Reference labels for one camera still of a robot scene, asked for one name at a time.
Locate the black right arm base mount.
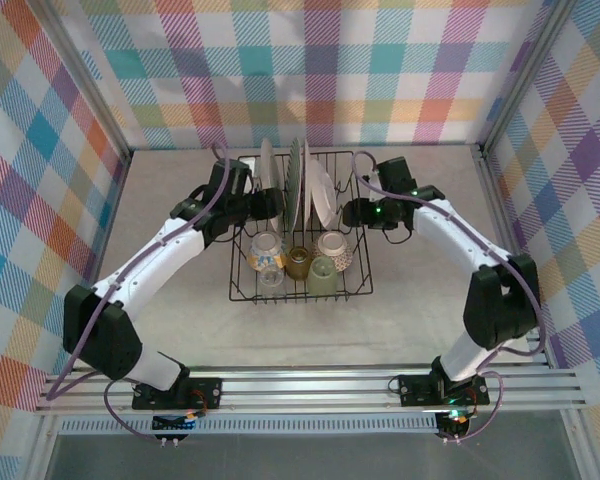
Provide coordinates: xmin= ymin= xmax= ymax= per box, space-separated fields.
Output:
xmin=397 ymin=373 xmax=491 ymax=407

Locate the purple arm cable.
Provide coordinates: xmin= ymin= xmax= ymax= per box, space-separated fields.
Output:
xmin=44 ymin=141 xmax=231 ymax=446
xmin=351 ymin=151 xmax=546 ymax=444

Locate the yellow blue patterned bowl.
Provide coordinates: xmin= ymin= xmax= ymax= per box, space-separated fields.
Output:
xmin=246 ymin=230 xmax=288 ymax=271

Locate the aluminium corner post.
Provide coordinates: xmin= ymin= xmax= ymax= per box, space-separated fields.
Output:
xmin=27 ymin=0 xmax=131 ymax=161
xmin=479 ymin=0 xmax=581 ymax=156

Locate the brown patterned bowl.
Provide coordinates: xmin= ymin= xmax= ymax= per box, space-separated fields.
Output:
xmin=312 ymin=229 xmax=354 ymax=273

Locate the black wire dish rack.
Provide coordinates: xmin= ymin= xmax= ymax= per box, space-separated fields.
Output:
xmin=228 ymin=152 xmax=375 ymax=304

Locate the green striped plate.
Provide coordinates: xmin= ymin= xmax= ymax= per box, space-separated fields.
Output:
xmin=283 ymin=135 xmax=306 ymax=234

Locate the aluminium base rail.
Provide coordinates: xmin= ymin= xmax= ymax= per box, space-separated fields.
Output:
xmin=32 ymin=367 xmax=589 ymax=416

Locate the white plate with blue rings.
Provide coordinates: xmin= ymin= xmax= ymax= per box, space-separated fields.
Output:
xmin=307 ymin=158 xmax=339 ymax=232

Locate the small controller board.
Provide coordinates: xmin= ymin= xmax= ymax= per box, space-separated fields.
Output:
xmin=152 ymin=412 xmax=200 ymax=447
xmin=435 ymin=408 xmax=476 ymax=445

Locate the white slotted cable duct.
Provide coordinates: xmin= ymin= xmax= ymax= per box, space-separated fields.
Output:
xmin=59 ymin=417 xmax=439 ymax=435

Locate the aluminium left corner post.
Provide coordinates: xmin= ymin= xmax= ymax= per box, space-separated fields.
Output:
xmin=27 ymin=0 xmax=131 ymax=161

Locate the left small controller board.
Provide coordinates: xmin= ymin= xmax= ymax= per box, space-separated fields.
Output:
xmin=152 ymin=412 xmax=200 ymax=447

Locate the aluminium right corner post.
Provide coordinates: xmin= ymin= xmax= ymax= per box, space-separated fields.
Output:
xmin=479 ymin=0 xmax=581 ymax=156

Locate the aluminium side rail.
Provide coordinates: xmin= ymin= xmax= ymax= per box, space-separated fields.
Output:
xmin=472 ymin=144 xmax=551 ymax=371

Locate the amber glass cup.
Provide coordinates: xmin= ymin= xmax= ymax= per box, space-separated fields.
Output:
xmin=285 ymin=244 xmax=311 ymax=281

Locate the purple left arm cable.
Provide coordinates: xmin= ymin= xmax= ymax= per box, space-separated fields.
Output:
xmin=44 ymin=141 xmax=231 ymax=446

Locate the pale green cup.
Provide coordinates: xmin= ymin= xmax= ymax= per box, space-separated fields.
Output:
xmin=307 ymin=255 xmax=339 ymax=296

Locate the plain white plate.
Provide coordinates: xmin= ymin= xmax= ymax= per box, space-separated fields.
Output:
xmin=258 ymin=137 xmax=281 ymax=236

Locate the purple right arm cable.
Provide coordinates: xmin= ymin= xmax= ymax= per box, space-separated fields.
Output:
xmin=351 ymin=151 xmax=546 ymax=444

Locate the right small controller board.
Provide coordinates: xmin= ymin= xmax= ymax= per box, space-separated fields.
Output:
xmin=435 ymin=408 xmax=476 ymax=445

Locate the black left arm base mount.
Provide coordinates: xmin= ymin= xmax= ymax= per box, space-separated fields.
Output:
xmin=132 ymin=377 xmax=224 ymax=411

